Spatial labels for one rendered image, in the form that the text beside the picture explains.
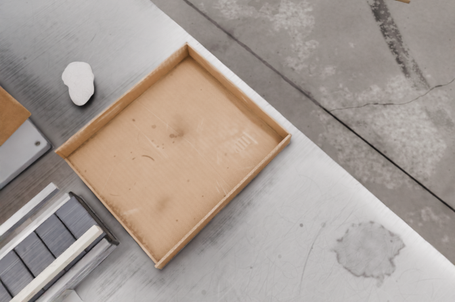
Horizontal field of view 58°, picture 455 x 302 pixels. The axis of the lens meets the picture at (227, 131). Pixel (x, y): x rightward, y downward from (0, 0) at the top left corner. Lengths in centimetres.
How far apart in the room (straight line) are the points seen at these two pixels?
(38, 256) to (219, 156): 32
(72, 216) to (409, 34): 161
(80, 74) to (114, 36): 11
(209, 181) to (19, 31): 50
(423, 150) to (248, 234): 116
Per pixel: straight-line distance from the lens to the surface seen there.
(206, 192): 70
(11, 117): 79
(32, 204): 63
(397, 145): 171
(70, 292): 73
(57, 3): 96
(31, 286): 66
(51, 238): 70
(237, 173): 71
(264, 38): 183
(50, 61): 88
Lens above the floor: 151
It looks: 68 degrees down
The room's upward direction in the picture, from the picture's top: 5 degrees counter-clockwise
